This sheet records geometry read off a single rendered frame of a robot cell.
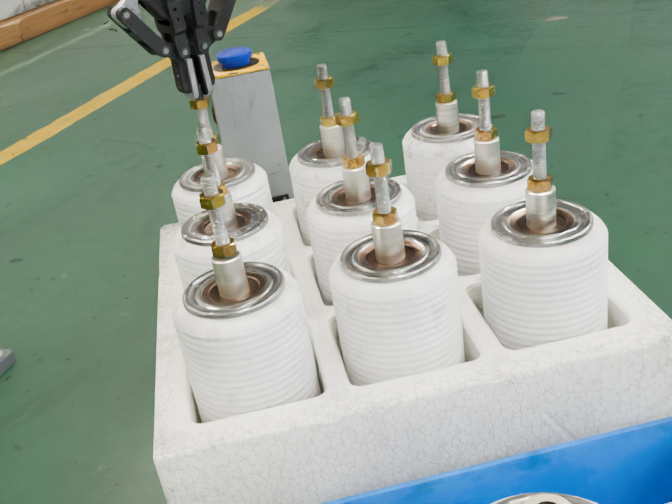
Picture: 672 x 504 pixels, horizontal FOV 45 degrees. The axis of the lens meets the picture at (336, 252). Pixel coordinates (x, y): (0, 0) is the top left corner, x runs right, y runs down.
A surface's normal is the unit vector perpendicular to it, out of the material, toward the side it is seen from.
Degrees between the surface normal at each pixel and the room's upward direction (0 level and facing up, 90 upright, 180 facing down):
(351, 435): 90
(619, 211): 0
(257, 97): 90
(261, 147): 90
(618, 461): 88
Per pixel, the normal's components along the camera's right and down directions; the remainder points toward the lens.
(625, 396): 0.18, 0.44
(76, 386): -0.15, -0.88
